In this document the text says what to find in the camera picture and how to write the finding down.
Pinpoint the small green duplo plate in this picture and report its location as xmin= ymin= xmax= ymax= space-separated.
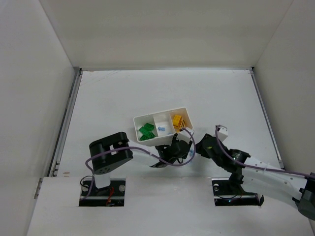
xmin=140 ymin=132 xmax=155 ymax=141

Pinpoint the yellow striped duplo brick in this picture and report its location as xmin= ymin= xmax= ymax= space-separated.
xmin=178 ymin=119 xmax=186 ymax=130

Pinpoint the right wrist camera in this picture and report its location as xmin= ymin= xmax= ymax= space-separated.
xmin=216 ymin=125 xmax=228 ymax=142

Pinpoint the white divided plastic tray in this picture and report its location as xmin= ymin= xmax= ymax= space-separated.
xmin=133 ymin=107 xmax=193 ymax=147

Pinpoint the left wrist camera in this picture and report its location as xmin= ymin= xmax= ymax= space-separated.
xmin=176 ymin=127 xmax=194 ymax=144

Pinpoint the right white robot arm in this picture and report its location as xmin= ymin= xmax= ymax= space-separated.
xmin=196 ymin=134 xmax=315 ymax=220

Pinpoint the yellow long duplo brick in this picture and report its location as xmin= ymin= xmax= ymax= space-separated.
xmin=173 ymin=115 xmax=183 ymax=127

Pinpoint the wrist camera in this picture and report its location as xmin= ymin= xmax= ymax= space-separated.
xmin=176 ymin=127 xmax=194 ymax=144
xmin=216 ymin=125 xmax=228 ymax=142

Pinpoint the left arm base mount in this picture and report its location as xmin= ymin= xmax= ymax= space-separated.
xmin=79 ymin=176 xmax=126 ymax=207

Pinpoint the green square duplo brick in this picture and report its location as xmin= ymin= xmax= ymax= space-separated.
xmin=143 ymin=123 xmax=155 ymax=132

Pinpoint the green duplo base plate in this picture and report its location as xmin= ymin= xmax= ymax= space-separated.
xmin=139 ymin=126 xmax=149 ymax=135

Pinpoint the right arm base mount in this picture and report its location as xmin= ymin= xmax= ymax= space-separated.
xmin=212 ymin=178 xmax=264 ymax=207

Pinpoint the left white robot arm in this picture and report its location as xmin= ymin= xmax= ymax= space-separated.
xmin=85 ymin=129 xmax=195 ymax=189

